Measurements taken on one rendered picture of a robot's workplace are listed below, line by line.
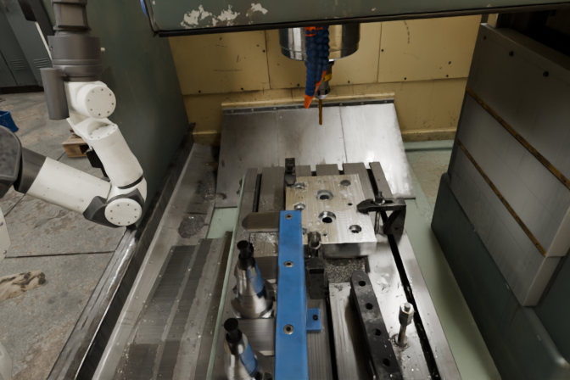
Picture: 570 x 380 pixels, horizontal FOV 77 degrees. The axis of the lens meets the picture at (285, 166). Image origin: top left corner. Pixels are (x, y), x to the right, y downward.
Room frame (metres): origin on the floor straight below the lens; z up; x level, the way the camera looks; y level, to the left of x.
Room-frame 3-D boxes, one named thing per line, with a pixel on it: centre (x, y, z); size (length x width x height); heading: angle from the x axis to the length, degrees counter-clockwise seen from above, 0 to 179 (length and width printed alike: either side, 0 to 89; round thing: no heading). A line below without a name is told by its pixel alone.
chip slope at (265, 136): (1.39, -0.12, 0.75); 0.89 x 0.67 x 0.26; 87
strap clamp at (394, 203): (0.75, -0.26, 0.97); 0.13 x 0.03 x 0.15; 87
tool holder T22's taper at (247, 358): (0.22, 0.07, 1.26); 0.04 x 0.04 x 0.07
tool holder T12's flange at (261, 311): (0.33, 0.06, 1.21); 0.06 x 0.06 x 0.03
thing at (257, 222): (0.49, 0.05, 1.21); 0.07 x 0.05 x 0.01; 87
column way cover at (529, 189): (0.70, -0.53, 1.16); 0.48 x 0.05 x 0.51; 177
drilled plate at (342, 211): (0.78, -0.11, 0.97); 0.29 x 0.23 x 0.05; 177
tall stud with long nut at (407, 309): (0.42, -0.21, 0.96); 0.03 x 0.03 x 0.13
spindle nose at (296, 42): (0.73, -0.09, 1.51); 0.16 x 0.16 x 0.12
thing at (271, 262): (0.38, 0.06, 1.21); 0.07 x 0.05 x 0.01; 87
